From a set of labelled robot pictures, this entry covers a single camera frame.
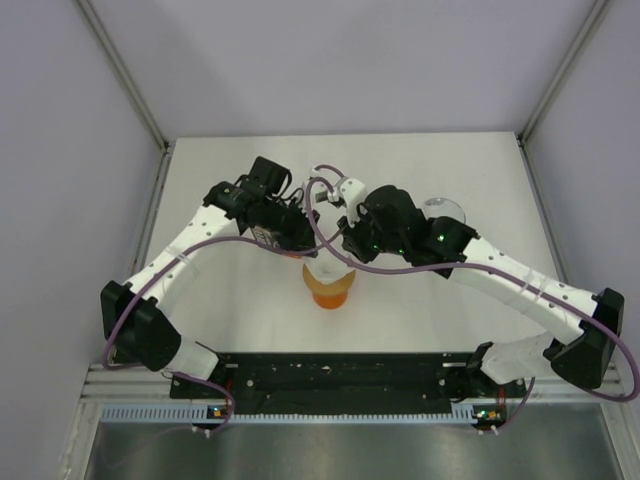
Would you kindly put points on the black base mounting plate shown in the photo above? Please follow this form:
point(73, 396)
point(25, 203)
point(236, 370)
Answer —
point(346, 383)

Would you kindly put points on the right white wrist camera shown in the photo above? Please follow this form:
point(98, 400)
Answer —
point(348, 193)

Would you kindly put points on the orange filter box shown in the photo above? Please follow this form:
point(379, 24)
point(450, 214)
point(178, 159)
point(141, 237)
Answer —
point(266, 236)

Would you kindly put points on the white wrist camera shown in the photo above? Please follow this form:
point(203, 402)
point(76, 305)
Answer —
point(319, 192)
point(348, 193)

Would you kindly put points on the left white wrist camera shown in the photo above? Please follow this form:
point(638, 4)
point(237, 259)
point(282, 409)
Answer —
point(319, 192)

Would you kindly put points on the aluminium front rail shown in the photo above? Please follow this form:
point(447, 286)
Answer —
point(141, 384)

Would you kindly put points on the right aluminium frame post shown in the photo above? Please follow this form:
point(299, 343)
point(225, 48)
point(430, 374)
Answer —
point(597, 13)

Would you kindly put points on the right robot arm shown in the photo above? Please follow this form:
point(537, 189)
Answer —
point(575, 343)

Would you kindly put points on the aluminium frame post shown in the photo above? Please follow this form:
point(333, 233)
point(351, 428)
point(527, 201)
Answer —
point(121, 72)
point(597, 13)

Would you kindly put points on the grey slotted cable duct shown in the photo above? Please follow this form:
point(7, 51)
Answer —
point(210, 414)

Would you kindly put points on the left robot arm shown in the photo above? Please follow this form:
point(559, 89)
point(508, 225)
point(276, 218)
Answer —
point(137, 313)

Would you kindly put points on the orange liquid glass flask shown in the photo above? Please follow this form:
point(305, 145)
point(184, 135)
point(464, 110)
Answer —
point(330, 302)

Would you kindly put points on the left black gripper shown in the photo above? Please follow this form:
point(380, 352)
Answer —
point(301, 237)

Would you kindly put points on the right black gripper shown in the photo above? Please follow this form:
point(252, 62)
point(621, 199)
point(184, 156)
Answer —
point(352, 237)

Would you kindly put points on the left aluminium frame post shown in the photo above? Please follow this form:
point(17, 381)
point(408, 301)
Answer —
point(121, 72)

